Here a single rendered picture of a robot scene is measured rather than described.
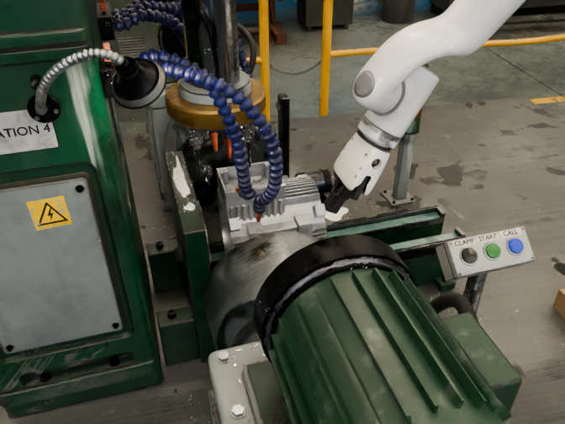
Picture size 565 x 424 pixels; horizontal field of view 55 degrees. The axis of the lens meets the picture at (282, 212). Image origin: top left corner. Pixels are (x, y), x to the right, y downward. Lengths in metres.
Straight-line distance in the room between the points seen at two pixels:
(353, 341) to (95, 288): 0.57
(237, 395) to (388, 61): 0.59
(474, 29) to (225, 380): 0.68
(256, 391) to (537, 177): 1.43
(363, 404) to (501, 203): 1.34
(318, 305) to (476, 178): 1.37
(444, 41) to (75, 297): 0.75
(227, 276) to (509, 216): 1.02
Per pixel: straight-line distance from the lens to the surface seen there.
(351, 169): 1.07
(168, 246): 1.30
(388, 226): 1.36
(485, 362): 0.55
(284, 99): 1.18
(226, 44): 0.93
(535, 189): 1.86
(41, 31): 0.77
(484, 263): 1.08
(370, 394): 0.46
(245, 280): 0.85
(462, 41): 1.00
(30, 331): 1.03
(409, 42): 0.97
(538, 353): 1.31
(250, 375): 0.69
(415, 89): 1.02
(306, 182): 1.14
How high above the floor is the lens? 1.72
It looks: 35 degrees down
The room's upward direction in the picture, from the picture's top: straight up
